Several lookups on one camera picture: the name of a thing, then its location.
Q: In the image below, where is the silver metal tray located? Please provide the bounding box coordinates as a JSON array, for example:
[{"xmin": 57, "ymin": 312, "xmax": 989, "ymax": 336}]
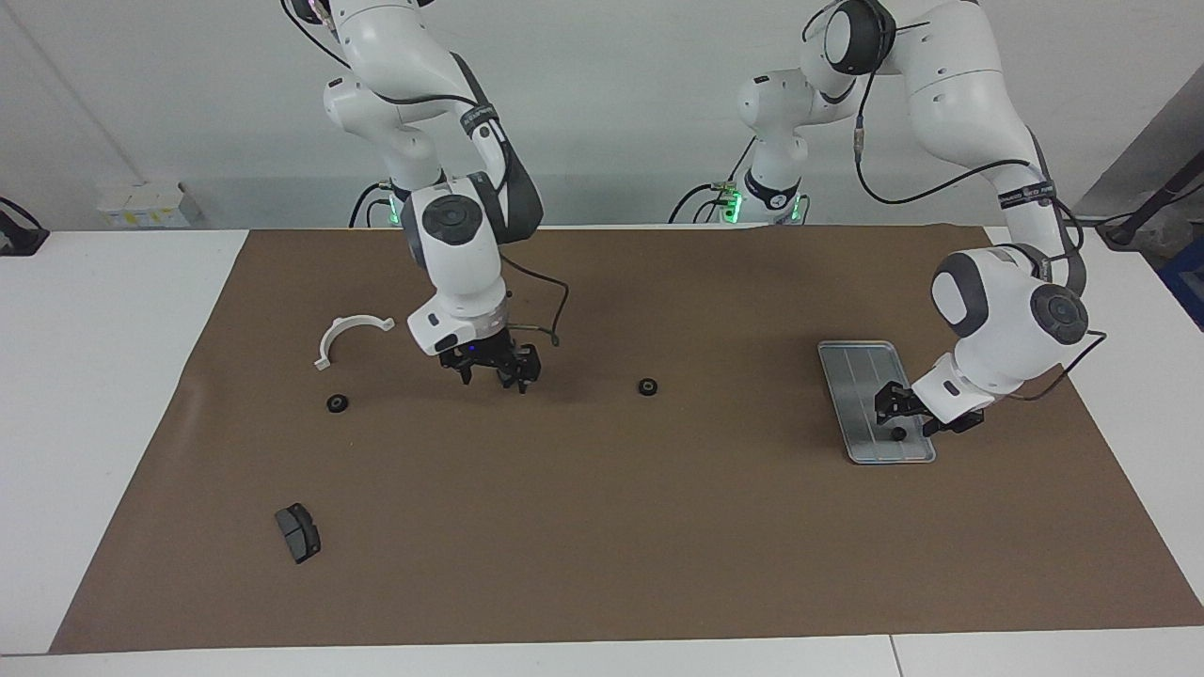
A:
[{"xmin": 816, "ymin": 340, "xmax": 938, "ymax": 465}]

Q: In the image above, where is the brown table mat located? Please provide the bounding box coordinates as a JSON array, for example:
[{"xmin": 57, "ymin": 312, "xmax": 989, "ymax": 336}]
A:
[{"xmin": 49, "ymin": 224, "xmax": 1204, "ymax": 655}]

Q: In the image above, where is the short dark grey brake pad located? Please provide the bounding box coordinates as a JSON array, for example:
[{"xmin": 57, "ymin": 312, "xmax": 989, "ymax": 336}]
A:
[{"xmin": 274, "ymin": 503, "xmax": 323, "ymax": 565}]

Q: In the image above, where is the black tripod leg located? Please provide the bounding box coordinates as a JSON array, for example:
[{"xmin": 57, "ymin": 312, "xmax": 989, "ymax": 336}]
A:
[{"xmin": 1096, "ymin": 150, "xmax": 1204, "ymax": 250}]

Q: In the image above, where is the blue crate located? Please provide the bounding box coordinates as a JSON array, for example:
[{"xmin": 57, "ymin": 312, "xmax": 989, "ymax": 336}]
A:
[{"xmin": 1157, "ymin": 235, "xmax": 1204, "ymax": 330}]

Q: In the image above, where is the black stand foot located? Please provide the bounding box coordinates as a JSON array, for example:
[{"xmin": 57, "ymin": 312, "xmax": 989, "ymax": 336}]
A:
[{"xmin": 0, "ymin": 196, "xmax": 50, "ymax": 257}]

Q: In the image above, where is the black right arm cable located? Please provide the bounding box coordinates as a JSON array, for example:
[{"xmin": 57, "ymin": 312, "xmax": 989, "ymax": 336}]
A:
[{"xmin": 282, "ymin": 0, "xmax": 571, "ymax": 347}]

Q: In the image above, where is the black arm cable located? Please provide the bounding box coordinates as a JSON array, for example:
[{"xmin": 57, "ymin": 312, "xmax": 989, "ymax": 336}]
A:
[
  {"xmin": 804, "ymin": 0, "xmax": 1109, "ymax": 403},
  {"xmin": 282, "ymin": 0, "xmax": 571, "ymax": 347}
]

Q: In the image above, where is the white curved plastic bracket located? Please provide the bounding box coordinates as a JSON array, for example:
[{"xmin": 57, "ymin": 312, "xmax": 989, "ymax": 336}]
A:
[{"xmin": 313, "ymin": 315, "xmax": 397, "ymax": 371}]

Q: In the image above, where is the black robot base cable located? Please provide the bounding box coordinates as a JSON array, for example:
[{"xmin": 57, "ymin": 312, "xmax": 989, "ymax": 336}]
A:
[
  {"xmin": 350, "ymin": 181, "xmax": 391, "ymax": 228},
  {"xmin": 670, "ymin": 183, "xmax": 730, "ymax": 225}
]

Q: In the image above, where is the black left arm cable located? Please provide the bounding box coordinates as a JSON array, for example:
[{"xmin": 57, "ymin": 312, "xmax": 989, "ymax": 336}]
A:
[{"xmin": 804, "ymin": 0, "xmax": 1109, "ymax": 403}]

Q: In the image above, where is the white wall box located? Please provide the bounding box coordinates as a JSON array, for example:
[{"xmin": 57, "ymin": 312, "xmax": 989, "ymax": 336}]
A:
[{"xmin": 97, "ymin": 181, "xmax": 201, "ymax": 229}]

